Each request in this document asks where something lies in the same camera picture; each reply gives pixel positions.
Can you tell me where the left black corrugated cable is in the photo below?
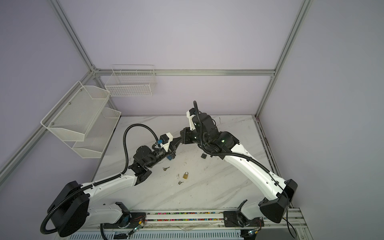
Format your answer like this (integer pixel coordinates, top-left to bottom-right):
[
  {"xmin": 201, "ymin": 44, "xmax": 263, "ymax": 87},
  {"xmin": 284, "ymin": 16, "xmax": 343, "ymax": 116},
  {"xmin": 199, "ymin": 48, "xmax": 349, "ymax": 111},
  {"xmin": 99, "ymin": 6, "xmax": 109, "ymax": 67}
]
[{"xmin": 40, "ymin": 123, "xmax": 160, "ymax": 235}]

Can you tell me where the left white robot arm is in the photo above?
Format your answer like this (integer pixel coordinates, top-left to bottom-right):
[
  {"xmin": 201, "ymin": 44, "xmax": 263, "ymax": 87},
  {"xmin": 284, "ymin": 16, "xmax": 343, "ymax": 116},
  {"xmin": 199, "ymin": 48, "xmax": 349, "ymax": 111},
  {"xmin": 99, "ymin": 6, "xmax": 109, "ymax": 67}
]
[{"xmin": 40, "ymin": 135, "xmax": 185, "ymax": 237}]

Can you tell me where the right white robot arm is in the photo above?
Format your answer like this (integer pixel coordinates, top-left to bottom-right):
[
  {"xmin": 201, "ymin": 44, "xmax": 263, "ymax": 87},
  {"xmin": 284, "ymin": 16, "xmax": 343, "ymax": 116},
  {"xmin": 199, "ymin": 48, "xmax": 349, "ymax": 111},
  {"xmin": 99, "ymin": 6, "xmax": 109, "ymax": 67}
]
[{"xmin": 180, "ymin": 108, "xmax": 298, "ymax": 223}]

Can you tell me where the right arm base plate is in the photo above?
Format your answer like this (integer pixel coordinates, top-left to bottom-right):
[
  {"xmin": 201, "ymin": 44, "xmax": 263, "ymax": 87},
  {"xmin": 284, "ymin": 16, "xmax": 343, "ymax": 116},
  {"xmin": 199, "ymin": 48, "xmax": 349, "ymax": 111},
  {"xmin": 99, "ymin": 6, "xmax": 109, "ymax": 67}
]
[{"xmin": 223, "ymin": 211, "xmax": 265, "ymax": 228}]

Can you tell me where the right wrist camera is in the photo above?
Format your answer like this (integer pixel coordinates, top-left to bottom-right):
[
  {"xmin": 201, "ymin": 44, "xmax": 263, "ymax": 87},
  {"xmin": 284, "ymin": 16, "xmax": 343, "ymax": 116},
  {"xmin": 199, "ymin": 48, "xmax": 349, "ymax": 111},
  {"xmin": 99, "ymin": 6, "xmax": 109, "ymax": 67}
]
[{"xmin": 187, "ymin": 108, "xmax": 199, "ymax": 131}]

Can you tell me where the white mesh shelf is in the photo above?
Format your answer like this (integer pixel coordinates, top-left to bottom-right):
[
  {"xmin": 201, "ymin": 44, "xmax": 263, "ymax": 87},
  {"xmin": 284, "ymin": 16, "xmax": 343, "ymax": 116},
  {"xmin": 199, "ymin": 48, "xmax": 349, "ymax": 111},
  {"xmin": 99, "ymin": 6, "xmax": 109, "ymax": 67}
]
[
  {"xmin": 72, "ymin": 108, "xmax": 121, "ymax": 159},
  {"xmin": 41, "ymin": 82, "xmax": 111, "ymax": 142}
]

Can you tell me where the upper white mesh shelf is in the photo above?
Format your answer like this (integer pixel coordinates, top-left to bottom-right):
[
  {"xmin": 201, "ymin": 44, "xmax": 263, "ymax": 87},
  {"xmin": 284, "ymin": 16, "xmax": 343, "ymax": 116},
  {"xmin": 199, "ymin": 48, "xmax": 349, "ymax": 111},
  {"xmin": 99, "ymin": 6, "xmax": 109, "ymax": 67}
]
[{"xmin": 41, "ymin": 82, "xmax": 111, "ymax": 142}]

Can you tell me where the brass padlock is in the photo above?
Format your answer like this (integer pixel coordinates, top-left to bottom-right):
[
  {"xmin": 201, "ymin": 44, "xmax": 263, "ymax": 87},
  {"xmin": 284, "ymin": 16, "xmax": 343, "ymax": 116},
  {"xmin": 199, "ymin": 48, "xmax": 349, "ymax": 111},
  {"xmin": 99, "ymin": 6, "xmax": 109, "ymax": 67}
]
[{"xmin": 183, "ymin": 172, "xmax": 189, "ymax": 180}]

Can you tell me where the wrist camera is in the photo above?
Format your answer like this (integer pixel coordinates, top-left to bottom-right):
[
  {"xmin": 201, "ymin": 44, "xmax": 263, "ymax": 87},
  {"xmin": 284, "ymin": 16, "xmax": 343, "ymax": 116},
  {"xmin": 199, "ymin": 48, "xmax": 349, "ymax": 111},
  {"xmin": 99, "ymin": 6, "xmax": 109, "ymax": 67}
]
[
  {"xmin": 158, "ymin": 133, "xmax": 174, "ymax": 152},
  {"xmin": 187, "ymin": 108, "xmax": 199, "ymax": 131}
]

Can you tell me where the white wire basket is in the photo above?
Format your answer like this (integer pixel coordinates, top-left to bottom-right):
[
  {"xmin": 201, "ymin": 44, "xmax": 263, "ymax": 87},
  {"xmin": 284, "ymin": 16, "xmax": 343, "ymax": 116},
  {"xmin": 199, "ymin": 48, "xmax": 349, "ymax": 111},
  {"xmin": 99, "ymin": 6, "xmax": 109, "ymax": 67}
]
[{"xmin": 105, "ymin": 65, "xmax": 157, "ymax": 97}]

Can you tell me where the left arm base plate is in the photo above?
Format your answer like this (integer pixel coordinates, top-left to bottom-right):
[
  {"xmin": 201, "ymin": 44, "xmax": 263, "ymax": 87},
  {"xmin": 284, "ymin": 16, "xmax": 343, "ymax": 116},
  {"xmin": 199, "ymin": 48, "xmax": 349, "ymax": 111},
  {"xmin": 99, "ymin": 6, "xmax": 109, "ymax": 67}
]
[{"xmin": 103, "ymin": 212, "xmax": 147, "ymax": 229}]

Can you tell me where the lower white mesh shelf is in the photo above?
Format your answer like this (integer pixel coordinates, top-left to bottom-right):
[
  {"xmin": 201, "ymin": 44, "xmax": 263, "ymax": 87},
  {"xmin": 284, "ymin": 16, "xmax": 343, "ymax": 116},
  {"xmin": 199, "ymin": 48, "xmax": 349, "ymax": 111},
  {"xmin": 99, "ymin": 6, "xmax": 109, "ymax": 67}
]
[{"xmin": 72, "ymin": 108, "xmax": 121, "ymax": 159}]

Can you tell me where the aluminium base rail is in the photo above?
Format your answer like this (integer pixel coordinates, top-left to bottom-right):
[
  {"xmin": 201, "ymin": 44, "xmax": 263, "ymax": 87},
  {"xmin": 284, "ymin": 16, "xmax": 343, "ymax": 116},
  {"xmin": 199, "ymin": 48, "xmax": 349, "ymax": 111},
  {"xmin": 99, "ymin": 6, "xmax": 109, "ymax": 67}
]
[{"xmin": 59, "ymin": 207, "xmax": 308, "ymax": 232}]

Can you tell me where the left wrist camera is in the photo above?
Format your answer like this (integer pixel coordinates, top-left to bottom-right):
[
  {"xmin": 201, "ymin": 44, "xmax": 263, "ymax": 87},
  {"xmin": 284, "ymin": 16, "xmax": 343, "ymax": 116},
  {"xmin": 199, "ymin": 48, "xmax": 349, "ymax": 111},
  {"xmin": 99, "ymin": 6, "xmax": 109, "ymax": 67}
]
[{"xmin": 158, "ymin": 133, "xmax": 174, "ymax": 152}]

